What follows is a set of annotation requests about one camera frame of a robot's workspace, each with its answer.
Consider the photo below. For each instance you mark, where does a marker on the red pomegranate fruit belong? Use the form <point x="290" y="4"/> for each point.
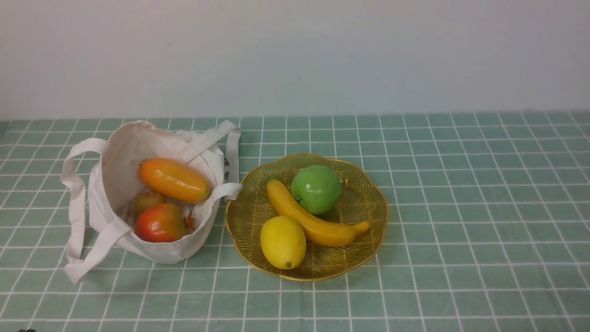
<point x="163" y="223"/>

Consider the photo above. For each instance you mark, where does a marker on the orange mango fruit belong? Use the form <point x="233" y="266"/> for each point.
<point x="174" y="179"/>

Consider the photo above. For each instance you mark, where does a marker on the brown kiwi fruit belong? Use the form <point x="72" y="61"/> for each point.
<point x="145" y="200"/>

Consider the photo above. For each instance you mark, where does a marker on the white canvas tote bag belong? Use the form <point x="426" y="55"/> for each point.
<point x="101" y="176"/>

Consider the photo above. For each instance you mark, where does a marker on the green apple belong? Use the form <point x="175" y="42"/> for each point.
<point x="317" y="189"/>

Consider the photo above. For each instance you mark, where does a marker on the yellow banana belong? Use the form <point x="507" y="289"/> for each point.
<point x="316" y="230"/>

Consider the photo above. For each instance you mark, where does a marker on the yellow lemon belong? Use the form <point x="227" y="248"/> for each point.
<point x="283" y="242"/>

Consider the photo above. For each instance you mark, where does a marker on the green checkered tablecloth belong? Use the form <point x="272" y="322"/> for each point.
<point x="488" y="232"/>

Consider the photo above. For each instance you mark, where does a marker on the gold wire fruit basket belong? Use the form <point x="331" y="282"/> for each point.
<point x="361" y="201"/>

